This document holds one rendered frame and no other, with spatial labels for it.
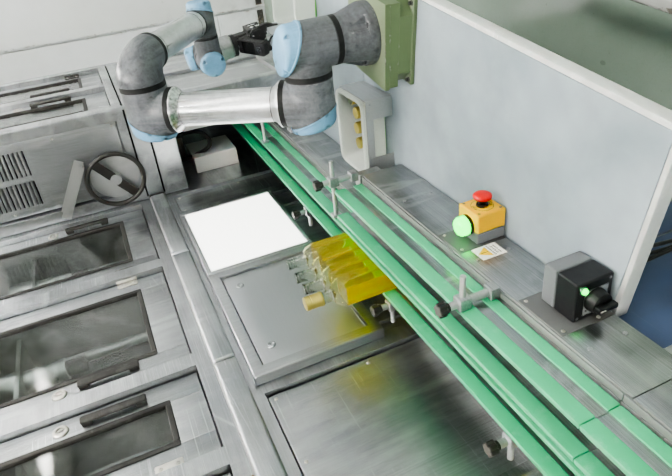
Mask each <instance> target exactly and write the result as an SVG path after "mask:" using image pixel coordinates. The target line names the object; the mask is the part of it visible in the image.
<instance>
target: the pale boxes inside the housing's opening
mask: <svg viewBox="0 0 672 476"><path fill-rule="evenodd" d="M207 126H211V125H199V126H186V128H185V129H184V130H183V132H186V131H190V130H194V129H198V128H202V127H207ZM211 140H212V146H211V148H210V149H209V150H208V151H206V152H203V153H196V152H198V151H200V150H202V149H203V148H205V147H206V146H207V144H208V141H207V139H205V140H201V141H197V142H193V143H189V144H185V145H186V149H187V154H188V156H189V155H192V159H190V161H191V163H192V165H193V167H194V168H195V170H196V172H197V173H201V172H205V171H209V170H212V169H216V168H220V167H224V166H228V165H232V164H235V163H239V160H238V155H237V150H236V147H235V146H234V145H233V144H232V142H231V141H230V140H229V139H228V137H227V136H226V135H221V136H217V137H213V138H211ZM195 153H196V154H195Z"/></svg>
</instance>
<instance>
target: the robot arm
mask: <svg viewBox="0 0 672 476"><path fill-rule="evenodd" d="M186 12H187V13H186V14H184V15H182V16H180V17H179V18H177V19H175V20H173V21H171V22H170V23H168V24H166V25H164V26H162V27H160V28H159V29H157V30H155V31H153V32H143V33H140V34H139V35H137V36H135V37H134V38H132V39H131V40H130V41H129V42H128V43H127V45H126V46H125V48H124V49H123V51H122V53H121V55H120V57H119V59H118V63H117V66H116V83H117V86H118V88H119V92H120V95H121V98H122V102H123V105H124V108H125V111H126V115H127V121H128V124H129V125H130V127H131V130H132V132H133V134H134V136H136V137H137V138H138V139H140V140H142V141H146V142H163V141H164V140H166V141H168V140H171V139H173V138H175V137H176V136H177V135H178V133H179V132H182V131H183V130H184V129H185V128H186V126H199V125H220V124H240V123H260V122H277V123H278V124H279V125H280V126H281V127H291V130H292V131H293V133H294V134H296V135H300V136H306V135H313V134H316V133H320V132H322V131H324V130H326V129H328V128H330V127H331V126H332V125H333V124H334V123H335V121H336V118H337V114H336V107H337V103H336V100H335V91H334V81H333V72H332V66H335V65H339V64H352V65H360V66H368V65H373V64H375V63H377V61H378V60H379V57H380V54H381V31H380V26H379V22H378V18H377V16H376V13H375V11H374V9H373V7H372V6H371V4H370V3H369V2H368V1H366V0H358V1H354V2H352V3H350V4H349V5H347V6H345V7H344V8H342V9H340V10H339V11H337V12H335V13H333V14H328V15H323V16H318V17H313V18H308V19H303V20H293V21H291V22H289V23H285V24H284V23H277V22H273V23H270V22H264V23H261V24H260V25H259V26H254V25H258V24H259V23H258V22H253V23H250V24H247V25H244V26H242V28H243V31H242V32H238V33H235V34H230V35H228V36H227V35H224V36H221V37H218V35H217V30H216V25H215V20H214V15H213V13H214V12H213V11H212V7H211V3H210V1H209V0H192V1H189V2H187V3H186ZM251 24H253V25H251ZM248 25H250V26H248ZM251 26H252V27H253V28H250V27H251ZM266 31H267V32H269V33H270V34H271V35H272V34H274V35H273V36H270V38H269V39H267V38H266V34H267V32H266ZM192 42H194V45H192V46H191V47H188V48H185V47H186V46H188V45H189V44H191V43H192ZM183 48H185V49H184V55H185V58H186V61H187V64H188V66H189V68H190V69H191V70H192V71H195V70H200V69H201V70H202V72H203V73H205V74H207V75H208V76H211V77H217V76H220V75H221V74H222V73H223V72H224V71H225V68H226V62H227V61H228V59H232V58H234V57H236V56H239V50H240V52H241V53H245V54H251V55H257V56H263V57H265V56H266V55H268V54H269V53H270V52H269V51H271V50H272V51H273V60H274V62H275V68H276V71H277V73H278V75H279V76H281V77H284V78H285V80H279V81H278V82H277V83H276V84H275V86H273V87H259V88H242V89H225V90H208V91H191V92H183V91H182V90H181V89H180V88H178V87H177V86H171V87H168V86H167V83H166V80H165V77H164V73H163V67H164V66H165V65H166V63H167V61H168V58H170V57H171V56H173V55H174V54H176V53H177V52H179V51H180V50H182V49H183Z"/></svg>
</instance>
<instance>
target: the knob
mask: <svg viewBox="0 0 672 476"><path fill-rule="evenodd" d="M584 307H585V309H586V310H588V311H590V312H592V313H594V314H596V315H601V314H603V313H606V312H608V311H610V310H613V309H615V308H617V307H618V302H616V301H615V300H612V296H611V295H610V294H609V293H607V292H606V290H605V289H603V288H601V287H598V288H595V289H593V290H592V291H591V292H589V294H588V295H587V296H586V298H585V300H584Z"/></svg>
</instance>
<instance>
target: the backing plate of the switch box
mask: <svg viewBox="0 0 672 476"><path fill-rule="evenodd" d="M519 302H520V303H521V304H522V305H524V306H525V307H526V308H527V309H528V310H530V311H531V312H532V313H533V314H535V315H536V316H537V317H538V318H539V319H541V320H542V321H543V322H544V323H546V324H547V325H548V326H549V327H550V328H552V329H553V330H554V331H555V332H557V333H558V334H559V335H560V336H561V337H564V336H566V335H568V334H571V333H573V332H575V331H578V330H580V329H582V328H585V327H587V326H589V325H591V324H594V323H596V322H598V321H601V320H603V319H605V318H608V317H610V316H612V315H614V313H613V312H611V311H608V312H606V313H603V314H601V315H596V314H593V315H590V316H588V317H586V318H583V319H581V320H579V321H576V322H571V321H570V320H568V319H567V318H566V317H564V316H563V315H562V314H561V313H559V312H558V311H557V310H555V309H554V307H552V306H550V305H549V304H548V303H546V302H545V301H544V300H543V299H542V291H541V292H539V293H536V294H534V295H531V296H529V297H526V298H524V299H521V300H519Z"/></svg>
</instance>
